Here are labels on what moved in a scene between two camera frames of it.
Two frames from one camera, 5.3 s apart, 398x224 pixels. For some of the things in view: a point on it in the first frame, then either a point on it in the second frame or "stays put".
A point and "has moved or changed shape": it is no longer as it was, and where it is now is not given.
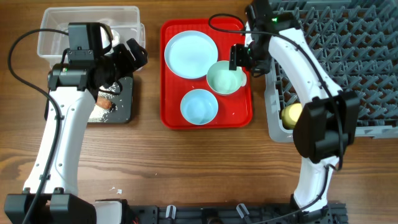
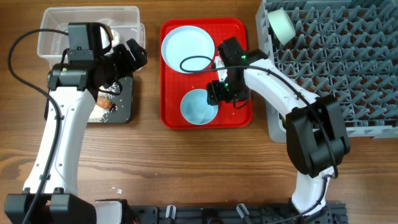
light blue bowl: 199,106 stays put
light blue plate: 189,54 has moved or changed shape
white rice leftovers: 99,114 stays put
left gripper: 129,65 stays put
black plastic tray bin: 122,101 stays put
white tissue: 115,38 stays put
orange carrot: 104,102 stays put
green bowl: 223,81 has moved or changed shape
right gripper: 237,60 to 216,93
